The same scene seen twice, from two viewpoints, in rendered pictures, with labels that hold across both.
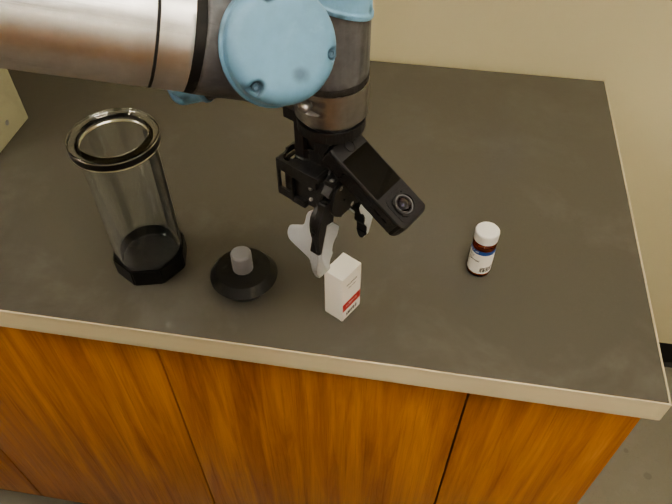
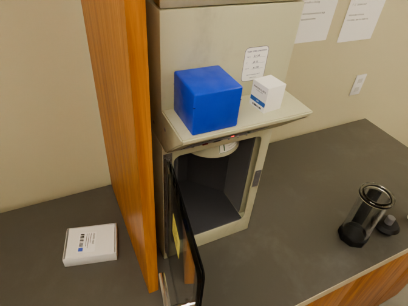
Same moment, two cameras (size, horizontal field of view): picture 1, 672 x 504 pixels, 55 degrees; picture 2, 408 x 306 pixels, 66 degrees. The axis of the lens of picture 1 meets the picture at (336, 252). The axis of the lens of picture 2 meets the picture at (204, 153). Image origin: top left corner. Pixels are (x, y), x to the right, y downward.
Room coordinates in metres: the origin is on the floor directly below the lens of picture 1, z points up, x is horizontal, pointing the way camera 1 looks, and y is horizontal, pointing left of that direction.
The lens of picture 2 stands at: (0.39, 1.16, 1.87)
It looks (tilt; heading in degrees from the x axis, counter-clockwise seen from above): 40 degrees down; 322
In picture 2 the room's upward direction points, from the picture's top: 5 degrees clockwise
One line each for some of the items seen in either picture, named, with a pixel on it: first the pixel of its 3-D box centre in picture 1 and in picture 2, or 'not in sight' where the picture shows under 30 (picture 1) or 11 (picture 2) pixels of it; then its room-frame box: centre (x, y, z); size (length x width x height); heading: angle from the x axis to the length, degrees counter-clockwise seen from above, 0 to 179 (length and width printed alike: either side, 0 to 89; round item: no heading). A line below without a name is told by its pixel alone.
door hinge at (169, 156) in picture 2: not in sight; (168, 209); (0.88, 0.88, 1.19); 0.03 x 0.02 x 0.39; 81
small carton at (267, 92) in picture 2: not in sight; (266, 93); (0.80, 0.68, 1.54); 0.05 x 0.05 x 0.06; 88
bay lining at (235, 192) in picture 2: not in sight; (197, 166); (0.99, 0.71, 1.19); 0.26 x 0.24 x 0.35; 81
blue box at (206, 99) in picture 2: not in sight; (206, 99); (0.83, 0.82, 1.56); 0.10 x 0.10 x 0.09; 81
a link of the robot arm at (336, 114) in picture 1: (329, 97); not in sight; (0.54, 0.01, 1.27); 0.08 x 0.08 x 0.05
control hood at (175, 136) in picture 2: not in sight; (236, 129); (0.81, 0.74, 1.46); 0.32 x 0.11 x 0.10; 81
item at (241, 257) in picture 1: (243, 268); (387, 223); (0.57, 0.13, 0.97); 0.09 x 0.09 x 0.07
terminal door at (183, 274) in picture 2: not in sight; (179, 261); (0.73, 0.93, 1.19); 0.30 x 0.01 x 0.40; 160
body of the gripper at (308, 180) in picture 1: (326, 156); not in sight; (0.55, 0.01, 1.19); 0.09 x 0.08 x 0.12; 51
